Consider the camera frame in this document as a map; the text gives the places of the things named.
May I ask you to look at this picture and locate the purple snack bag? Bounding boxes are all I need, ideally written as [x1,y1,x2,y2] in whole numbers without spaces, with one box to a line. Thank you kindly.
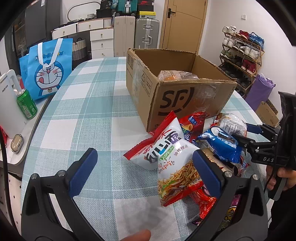
[218,194,241,231]

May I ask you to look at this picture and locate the blue Oreo cookie pack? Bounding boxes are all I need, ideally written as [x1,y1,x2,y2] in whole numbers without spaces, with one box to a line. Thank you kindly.
[197,126,242,164]

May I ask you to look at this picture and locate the white noodle snack bag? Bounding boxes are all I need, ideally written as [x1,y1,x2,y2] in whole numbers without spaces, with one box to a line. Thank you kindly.
[124,111,204,207]

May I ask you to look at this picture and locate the packaged bread loaf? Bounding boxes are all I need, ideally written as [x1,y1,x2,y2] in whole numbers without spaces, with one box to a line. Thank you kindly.
[158,70,199,81]

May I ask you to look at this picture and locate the right hand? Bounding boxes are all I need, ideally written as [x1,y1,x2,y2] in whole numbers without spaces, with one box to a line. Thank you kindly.
[265,165,296,191]

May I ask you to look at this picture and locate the left hand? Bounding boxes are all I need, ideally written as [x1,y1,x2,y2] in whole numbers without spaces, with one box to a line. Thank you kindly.
[121,229,151,241]

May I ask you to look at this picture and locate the small white snack pack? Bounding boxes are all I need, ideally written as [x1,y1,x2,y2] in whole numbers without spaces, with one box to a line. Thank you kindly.
[213,113,247,137]

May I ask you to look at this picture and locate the small cardboard floor box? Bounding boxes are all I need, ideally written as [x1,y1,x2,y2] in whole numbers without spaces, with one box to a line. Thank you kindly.
[255,99,280,127]

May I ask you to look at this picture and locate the purple yoga mat bag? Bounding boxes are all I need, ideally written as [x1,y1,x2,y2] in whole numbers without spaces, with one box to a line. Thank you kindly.
[245,73,276,111]

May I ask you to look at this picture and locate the red spicy snack bag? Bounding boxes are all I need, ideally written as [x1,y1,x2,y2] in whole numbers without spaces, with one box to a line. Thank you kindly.
[190,186,217,219]

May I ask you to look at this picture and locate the red chip bag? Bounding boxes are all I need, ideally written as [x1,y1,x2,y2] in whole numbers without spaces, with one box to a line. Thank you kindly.
[179,112,207,145]

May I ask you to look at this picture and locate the wooden shoe rack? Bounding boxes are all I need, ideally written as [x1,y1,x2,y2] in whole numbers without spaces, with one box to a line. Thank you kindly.
[219,26,265,98]

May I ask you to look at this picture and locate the beige earbuds case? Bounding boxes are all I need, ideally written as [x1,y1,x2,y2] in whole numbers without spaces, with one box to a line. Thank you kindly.
[11,133,24,154]

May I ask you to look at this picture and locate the SF cardboard box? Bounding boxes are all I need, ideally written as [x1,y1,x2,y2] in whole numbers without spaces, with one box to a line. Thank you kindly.
[126,49,237,132]

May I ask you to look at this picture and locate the white electric kettle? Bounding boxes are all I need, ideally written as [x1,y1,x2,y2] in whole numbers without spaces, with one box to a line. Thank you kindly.
[0,69,27,139]

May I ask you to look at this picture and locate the green soda can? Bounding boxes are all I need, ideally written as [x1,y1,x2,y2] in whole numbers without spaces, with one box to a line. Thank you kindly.
[16,88,38,120]

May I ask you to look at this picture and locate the wooden door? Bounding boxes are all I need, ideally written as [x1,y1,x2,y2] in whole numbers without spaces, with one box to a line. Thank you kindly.
[159,0,208,53]

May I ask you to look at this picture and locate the checkered teal tablecloth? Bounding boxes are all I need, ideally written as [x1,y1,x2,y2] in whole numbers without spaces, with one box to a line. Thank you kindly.
[21,56,269,241]

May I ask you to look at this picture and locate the silver suitcase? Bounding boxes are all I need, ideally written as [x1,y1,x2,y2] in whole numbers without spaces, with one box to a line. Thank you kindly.
[134,18,159,49]

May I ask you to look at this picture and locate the blue Doraemon tote bag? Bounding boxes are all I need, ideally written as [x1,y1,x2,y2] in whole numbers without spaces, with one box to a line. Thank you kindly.
[19,38,73,100]

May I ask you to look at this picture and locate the stacked shoe boxes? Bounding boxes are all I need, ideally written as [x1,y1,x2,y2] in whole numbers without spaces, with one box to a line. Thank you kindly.
[136,1,156,19]

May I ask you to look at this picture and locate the beige suitcase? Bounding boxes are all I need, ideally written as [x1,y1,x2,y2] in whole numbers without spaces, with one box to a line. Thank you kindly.
[114,16,135,57]

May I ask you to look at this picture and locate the teal suitcase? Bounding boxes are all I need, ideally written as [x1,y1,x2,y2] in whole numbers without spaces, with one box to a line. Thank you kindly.
[117,0,137,14]

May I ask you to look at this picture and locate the white drawer desk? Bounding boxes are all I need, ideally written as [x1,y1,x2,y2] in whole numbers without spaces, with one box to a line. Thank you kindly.
[52,18,114,59]

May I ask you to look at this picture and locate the wicker laundry basket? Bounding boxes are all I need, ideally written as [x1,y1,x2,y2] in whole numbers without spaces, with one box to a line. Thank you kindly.
[72,38,87,61]

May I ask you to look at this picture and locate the black refrigerator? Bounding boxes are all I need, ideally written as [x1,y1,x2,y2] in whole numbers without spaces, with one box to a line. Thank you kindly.
[25,0,61,47]

